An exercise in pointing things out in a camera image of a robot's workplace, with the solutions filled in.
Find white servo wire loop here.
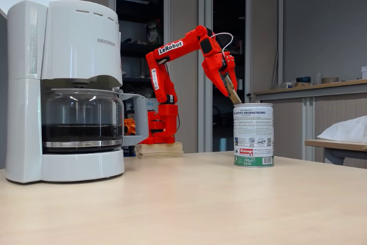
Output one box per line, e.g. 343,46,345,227
210,32,233,56

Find printed cardboard box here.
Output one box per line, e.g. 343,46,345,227
226,40,243,54

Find blue spoon cardboard handle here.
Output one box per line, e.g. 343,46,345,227
222,74,243,104

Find leaning grey rods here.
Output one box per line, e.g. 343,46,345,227
271,51,279,90

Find side table wooden top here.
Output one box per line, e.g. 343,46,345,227
304,138,367,166

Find white drip coffee maker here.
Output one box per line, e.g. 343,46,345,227
0,0,126,184

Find white green coffee can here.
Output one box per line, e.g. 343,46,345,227
233,103,275,168

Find colourful printed box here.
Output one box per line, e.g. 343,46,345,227
146,22,161,45

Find low sideboard wooden top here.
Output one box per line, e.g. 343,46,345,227
253,79,367,169

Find white plastic bag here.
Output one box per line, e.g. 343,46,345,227
317,115,367,143

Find glass carafe grey handle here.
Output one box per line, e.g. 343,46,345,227
41,85,150,154

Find plywood base block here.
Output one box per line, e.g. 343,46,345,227
134,141,184,159

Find orange table clamp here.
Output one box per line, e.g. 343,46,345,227
123,118,137,136

